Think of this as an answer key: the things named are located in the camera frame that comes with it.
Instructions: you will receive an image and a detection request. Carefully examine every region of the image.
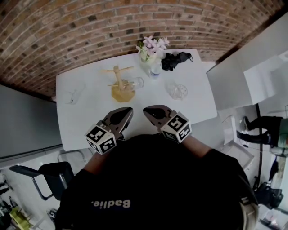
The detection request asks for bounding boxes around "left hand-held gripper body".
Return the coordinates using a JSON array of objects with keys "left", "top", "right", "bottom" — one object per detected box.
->
[{"left": 85, "top": 120, "right": 125, "bottom": 155}]

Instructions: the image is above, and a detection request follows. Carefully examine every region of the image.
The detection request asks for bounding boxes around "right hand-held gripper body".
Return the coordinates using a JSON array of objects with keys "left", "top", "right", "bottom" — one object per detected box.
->
[{"left": 160, "top": 111, "right": 192, "bottom": 144}]

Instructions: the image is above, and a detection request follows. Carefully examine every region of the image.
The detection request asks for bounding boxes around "wooden cup tree stand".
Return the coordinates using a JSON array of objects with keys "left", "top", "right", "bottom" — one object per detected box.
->
[{"left": 99, "top": 65, "right": 137, "bottom": 103}]

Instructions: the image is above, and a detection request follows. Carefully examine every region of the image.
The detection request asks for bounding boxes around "clear glass cup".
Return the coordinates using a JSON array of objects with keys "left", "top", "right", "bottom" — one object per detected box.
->
[{"left": 127, "top": 76, "right": 144, "bottom": 90}]

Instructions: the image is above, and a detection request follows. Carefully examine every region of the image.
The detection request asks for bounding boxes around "person's right forearm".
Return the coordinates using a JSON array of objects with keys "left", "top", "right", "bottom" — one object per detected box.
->
[{"left": 183, "top": 134, "right": 213, "bottom": 158}]

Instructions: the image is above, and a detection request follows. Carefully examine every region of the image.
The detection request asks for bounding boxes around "person's left forearm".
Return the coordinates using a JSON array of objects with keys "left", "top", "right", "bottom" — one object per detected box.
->
[{"left": 83, "top": 147, "right": 108, "bottom": 175}]

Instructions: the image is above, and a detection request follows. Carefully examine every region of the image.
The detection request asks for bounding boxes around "patterned glass cup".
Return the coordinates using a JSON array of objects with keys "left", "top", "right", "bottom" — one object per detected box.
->
[{"left": 165, "top": 80, "right": 189, "bottom": 101}]

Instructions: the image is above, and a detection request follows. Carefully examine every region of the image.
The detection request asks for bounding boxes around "clear drinking glass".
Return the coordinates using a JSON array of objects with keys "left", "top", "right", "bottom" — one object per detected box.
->
[{"left": 64, "top": 83, "right": 86, "bottom": 106}]

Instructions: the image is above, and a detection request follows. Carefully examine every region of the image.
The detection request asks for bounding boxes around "clear plastic water bottle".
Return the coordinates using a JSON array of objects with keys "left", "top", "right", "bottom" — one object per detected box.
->
[{"left": 149, "top": 62, "right": 163, "bottom": 79}]

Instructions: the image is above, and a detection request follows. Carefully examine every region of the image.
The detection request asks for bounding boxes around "folded black umbrella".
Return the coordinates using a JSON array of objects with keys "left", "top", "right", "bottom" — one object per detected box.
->
[{"left": 161, "top": 51, "right": 194, "bottom": 72}]

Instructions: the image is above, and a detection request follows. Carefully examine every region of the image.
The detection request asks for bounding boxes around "pale glass vase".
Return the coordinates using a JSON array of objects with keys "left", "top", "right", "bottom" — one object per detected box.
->
[{"left": 139, "top": 50, "right": 158, "bottom": 64}]

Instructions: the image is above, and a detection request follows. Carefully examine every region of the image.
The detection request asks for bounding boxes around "black office chair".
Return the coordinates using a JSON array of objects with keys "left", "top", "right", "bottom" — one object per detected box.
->
[{"left": 9, "top": 161, "right": 75, "bottom": 201}]

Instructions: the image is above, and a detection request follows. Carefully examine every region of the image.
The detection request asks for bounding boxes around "white chair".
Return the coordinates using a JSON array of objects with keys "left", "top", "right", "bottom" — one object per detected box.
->
[{"left": 221, "top": 114, "right": 255, "bottom": 170}]

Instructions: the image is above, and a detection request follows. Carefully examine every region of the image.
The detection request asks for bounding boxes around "person's black shirt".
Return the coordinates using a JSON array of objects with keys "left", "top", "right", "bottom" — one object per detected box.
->
[{"left": 55, "top": 134, "right": 259, "bottom": 230}]

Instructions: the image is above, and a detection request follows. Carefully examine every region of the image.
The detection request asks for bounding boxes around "white cabinet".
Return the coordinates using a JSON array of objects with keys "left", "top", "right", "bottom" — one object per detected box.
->
[{"left": 206, "top": 46, "right": 288, "bottom": 111}]

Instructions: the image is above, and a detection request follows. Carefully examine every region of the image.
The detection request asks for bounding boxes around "pale pink flower bunch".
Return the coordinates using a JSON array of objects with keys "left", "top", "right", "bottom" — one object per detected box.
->
[{"left": 136, "top": 35, "right": 171, "bottom": 56}]

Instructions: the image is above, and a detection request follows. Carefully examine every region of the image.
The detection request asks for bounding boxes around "black bag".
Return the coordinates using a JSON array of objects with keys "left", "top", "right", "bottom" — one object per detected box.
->
[{"left": 253, "top": 181, "right": 284, "bottom": 210}]

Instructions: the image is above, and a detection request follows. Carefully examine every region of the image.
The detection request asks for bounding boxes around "yellow-green rack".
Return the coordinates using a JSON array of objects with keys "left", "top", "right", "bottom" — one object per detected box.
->
[{"left": 9, "top": 206, "right": 31, "bottom": 230}]

